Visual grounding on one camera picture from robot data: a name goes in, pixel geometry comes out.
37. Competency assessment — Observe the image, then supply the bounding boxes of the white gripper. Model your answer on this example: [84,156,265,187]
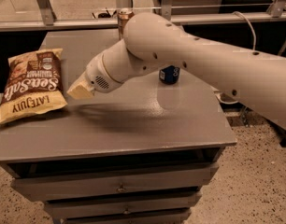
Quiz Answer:
[67,53,122,100]

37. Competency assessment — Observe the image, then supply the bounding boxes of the brown sea salt chip bag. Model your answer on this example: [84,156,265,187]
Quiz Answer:
[0,49,67,125]

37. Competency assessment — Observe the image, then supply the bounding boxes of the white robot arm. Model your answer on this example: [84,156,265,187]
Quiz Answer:
[67,13,286,130]

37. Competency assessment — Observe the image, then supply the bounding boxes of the orange soda can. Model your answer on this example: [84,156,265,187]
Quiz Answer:
[118,7,134,39]

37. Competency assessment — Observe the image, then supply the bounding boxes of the blue Pepsi can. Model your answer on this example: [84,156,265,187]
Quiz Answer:
[159,65,180,85]

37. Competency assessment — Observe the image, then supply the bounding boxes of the grey top drawer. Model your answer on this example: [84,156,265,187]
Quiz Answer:
[11,162,219,201]

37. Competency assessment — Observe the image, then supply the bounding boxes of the grey drawer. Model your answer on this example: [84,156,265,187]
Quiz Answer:
[64,208,191,224]
[11,162,219,201]
[44,191,201,218]

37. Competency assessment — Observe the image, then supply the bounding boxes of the grey middle drawer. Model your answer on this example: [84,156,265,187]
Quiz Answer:
[44,191,201,218]

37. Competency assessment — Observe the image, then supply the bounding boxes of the grey bottom drawer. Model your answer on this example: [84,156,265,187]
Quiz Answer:
[64,208,191,224]

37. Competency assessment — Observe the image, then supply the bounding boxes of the white cable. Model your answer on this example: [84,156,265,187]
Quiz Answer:
[215,11,257,105]

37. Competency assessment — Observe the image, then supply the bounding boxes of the metal frame rail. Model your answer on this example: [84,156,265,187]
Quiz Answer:
[0,0,286,31]

